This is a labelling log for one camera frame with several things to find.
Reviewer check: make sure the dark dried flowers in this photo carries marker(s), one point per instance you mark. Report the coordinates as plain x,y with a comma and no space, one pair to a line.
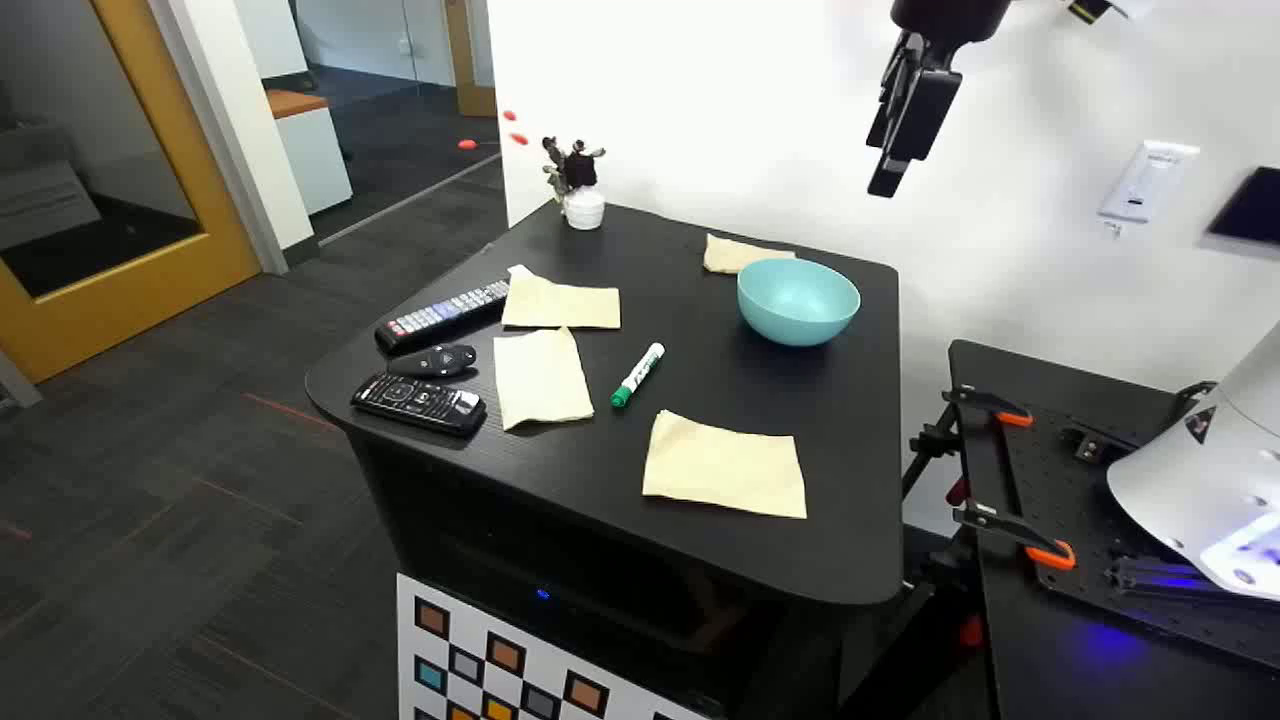
575,166

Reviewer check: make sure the white wall plate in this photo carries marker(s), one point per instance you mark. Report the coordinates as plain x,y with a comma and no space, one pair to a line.
1147,187

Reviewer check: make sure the white cabinet with wooden top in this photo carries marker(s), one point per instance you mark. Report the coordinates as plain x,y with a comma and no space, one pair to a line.
313,153

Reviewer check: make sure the yellow sticky note left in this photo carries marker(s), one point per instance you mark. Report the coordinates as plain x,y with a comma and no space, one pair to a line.
563,302

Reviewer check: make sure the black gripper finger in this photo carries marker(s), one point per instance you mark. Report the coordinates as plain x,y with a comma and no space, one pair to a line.
888,177

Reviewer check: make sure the wide black remote control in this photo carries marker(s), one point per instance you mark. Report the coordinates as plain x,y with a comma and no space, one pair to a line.
418,405

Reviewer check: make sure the black table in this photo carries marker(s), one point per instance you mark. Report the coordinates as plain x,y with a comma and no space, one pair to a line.
746,402

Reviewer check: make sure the long remote with grey buttons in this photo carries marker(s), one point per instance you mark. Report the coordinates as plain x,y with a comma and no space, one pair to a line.
440,312

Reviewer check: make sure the black wall panel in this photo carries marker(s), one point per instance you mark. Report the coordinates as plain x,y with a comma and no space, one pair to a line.
1248,210

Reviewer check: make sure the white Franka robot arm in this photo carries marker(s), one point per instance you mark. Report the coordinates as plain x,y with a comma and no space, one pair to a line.
1204,487

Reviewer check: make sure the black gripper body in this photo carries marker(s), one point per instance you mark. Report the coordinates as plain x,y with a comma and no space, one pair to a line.
916,93

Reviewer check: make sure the green and white marker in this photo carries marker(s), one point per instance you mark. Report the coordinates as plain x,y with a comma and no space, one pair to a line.
638,379

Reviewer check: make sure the yellow framed glass door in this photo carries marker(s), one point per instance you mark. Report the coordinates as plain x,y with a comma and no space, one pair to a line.
160,225

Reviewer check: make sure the small white vase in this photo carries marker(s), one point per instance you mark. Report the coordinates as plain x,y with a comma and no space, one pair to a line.
585,210

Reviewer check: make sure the coloured checker calibration board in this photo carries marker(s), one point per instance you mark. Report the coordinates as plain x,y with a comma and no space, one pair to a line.
492,661

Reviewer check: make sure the small red floor object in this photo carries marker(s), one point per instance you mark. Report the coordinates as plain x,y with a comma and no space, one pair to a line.
464,142

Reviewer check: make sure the teal bowl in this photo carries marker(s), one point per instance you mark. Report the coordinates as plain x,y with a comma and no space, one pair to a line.
799,304

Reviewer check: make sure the small oval black remote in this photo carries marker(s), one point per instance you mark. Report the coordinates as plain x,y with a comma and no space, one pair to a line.
432,360

